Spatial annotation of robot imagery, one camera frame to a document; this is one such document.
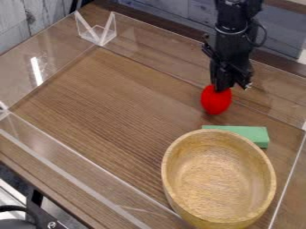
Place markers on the black table clamp bracket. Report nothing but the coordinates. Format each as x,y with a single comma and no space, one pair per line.
44,220

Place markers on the red plush strawberry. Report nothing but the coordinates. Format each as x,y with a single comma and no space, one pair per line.
215,102

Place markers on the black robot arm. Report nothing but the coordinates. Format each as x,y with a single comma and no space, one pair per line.
238,13

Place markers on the oval wooden bowl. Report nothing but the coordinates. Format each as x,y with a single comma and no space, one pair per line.
218,178

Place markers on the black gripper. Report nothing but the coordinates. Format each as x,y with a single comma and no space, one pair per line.
229,48

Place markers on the clear acrylic corner bracket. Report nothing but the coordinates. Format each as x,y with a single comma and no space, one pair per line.
98,34

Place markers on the clear acrylic enclosure wall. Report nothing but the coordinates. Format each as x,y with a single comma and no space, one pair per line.
90,113

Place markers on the green sponge block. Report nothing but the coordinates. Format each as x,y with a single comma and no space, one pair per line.
254,133

